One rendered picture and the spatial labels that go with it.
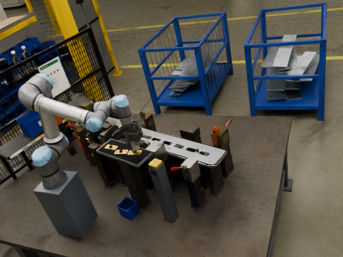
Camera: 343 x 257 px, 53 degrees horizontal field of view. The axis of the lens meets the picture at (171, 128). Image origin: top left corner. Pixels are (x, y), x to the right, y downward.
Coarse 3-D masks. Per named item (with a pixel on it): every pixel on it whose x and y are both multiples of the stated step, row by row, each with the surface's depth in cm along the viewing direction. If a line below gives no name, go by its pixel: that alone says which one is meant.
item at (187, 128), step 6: (186, 126) 244; (192, 126) 242; (198, 126) 241; (180, 132) 244; (186, 132) 240; (192, 132) 237; (198, 132) 241; (186, 138) 244; (192, 138) 239; (198, 138) 243
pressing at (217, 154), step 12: (108, 120) 282; (144, 132) 255; (156, 132) 252; (180, 144) 233; (192, 144) 230; (204, 144) 228; (180, 156) 222; (192, 156) 220; (204, 156) 217; (216, 156) 215
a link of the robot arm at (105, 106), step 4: (112, 100) 184; (96, 104) 185; (100, 104) 184; (104, 104) 183; (108, 104) 183; (96, 108) 182; (100, 108) 180; (104, 108) 181; (108, 108) 182; (108, 112) 182; (112, 112) 183; (108, 116) 184
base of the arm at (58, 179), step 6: (60, 168) 210; (54, 174) 203; (60, 174) 207; (66, 174) 213; (42, 180) 206; (48, 180) 203; (54, 180) 204; (60, 180) 206; (66, 180) 210; (48, 186) 205; (54, 186) 205; (60, 186) 207
